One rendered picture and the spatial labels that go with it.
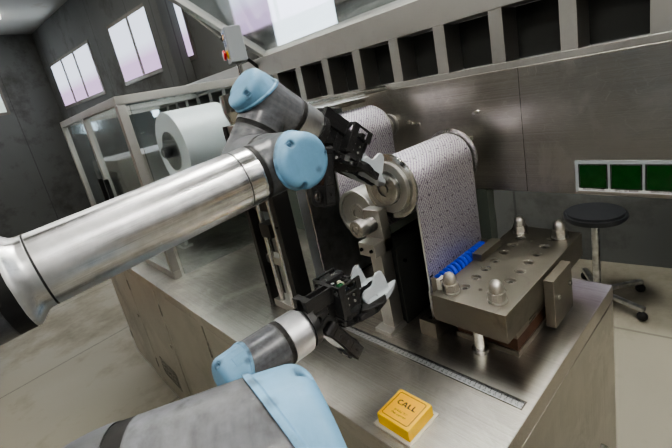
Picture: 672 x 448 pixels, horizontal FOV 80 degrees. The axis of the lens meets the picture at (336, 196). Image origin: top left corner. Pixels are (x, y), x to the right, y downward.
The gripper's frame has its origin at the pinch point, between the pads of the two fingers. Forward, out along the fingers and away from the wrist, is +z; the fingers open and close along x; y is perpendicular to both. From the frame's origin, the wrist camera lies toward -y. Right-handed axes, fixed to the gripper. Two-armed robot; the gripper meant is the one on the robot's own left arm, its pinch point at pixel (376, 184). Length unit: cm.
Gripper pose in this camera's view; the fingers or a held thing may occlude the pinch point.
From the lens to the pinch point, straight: 85.1
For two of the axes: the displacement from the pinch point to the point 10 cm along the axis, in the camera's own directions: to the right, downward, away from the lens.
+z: 6.8, 3.7, 6.4
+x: -6.6, -0.6, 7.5
